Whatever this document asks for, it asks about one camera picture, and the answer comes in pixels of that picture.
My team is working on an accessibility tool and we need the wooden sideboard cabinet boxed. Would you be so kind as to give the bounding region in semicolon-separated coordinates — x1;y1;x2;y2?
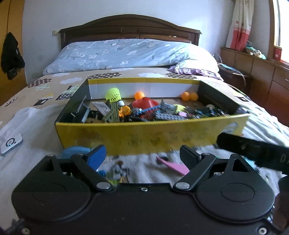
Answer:
220;48;288;126

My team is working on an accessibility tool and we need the yellow cardboard box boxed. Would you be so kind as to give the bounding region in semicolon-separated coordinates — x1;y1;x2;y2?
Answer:
55;77;249;155

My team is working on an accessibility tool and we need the dark wooden headboard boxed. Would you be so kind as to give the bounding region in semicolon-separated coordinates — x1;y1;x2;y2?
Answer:
59;14;201;48

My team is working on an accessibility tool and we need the grey lego plate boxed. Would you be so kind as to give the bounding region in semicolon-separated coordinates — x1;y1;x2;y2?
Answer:
155;113;187;121

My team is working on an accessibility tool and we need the black hanging jacket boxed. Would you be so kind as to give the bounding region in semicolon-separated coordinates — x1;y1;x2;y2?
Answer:
1;32;25;80

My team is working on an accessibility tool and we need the red plastic cone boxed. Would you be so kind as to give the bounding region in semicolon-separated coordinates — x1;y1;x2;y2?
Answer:
132;97;159;110

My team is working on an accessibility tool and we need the pink flat piece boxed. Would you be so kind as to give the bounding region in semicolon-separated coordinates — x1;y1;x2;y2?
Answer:
156;157;190;176

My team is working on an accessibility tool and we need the white small device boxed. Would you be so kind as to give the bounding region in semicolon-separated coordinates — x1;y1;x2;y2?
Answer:
1;134;23;156

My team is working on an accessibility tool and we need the green shuttlecock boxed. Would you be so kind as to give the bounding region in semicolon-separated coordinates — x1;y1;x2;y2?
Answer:
105;88;122;102

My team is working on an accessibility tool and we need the red white curtain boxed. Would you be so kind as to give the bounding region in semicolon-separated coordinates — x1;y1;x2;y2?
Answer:
225;0;254;51

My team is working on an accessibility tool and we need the red cup on sill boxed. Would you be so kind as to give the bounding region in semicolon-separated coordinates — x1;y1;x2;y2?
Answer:
274;46;282;61

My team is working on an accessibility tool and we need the olive studded lego beam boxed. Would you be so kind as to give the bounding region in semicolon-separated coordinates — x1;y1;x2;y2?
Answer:
102;100;120;122

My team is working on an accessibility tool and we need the purple pillow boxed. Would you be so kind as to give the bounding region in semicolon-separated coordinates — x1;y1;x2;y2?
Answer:
169;59;223;81

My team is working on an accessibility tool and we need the light blue floral duvet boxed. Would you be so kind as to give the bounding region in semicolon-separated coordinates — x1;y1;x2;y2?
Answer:
43;39;219;75

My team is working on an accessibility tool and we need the orange ping pong ball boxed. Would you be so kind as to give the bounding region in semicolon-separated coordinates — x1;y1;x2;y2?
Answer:
190;93;198;101
134;91;145;100
181;91;191;101

